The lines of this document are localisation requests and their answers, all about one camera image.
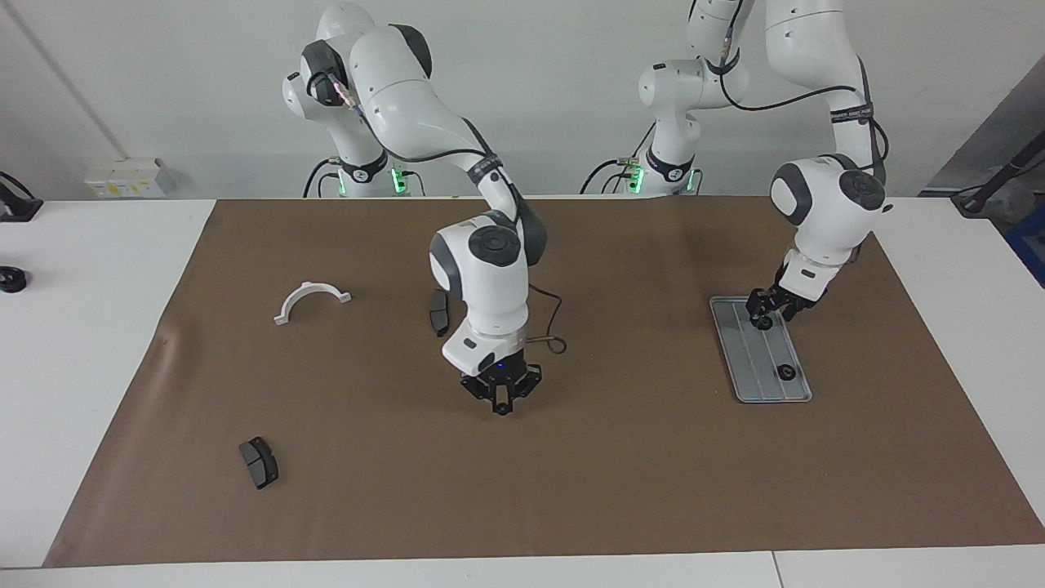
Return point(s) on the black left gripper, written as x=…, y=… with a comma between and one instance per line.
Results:
x=780, y=298

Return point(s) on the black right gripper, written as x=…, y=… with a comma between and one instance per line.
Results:
x=502, y=376

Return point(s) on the large black bearing gear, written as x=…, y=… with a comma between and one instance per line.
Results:
x=785, y=372
x=765, y=323

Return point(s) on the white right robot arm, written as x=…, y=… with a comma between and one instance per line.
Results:
x=482, y=278

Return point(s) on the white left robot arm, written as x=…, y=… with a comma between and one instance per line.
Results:
x=824, y=212

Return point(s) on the silver ribbed metal tray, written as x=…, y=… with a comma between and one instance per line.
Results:
x=755, y=367

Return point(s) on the brown table mat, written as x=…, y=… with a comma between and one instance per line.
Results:
x=522, y=474

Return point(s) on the dark grey brake pad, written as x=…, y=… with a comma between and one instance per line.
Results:
x=440, y=317
x=258, y=462

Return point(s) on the black tripod leg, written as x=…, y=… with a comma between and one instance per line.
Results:
x=996, y=181

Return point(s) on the blue box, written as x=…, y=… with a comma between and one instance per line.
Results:
x=1030, y=245

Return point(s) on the black round knob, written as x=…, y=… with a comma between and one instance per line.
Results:
x=12, y=279

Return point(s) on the white wall socket box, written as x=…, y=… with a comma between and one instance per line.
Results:
x=126, y=178

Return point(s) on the black clamp mount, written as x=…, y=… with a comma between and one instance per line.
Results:
x=18, y=206

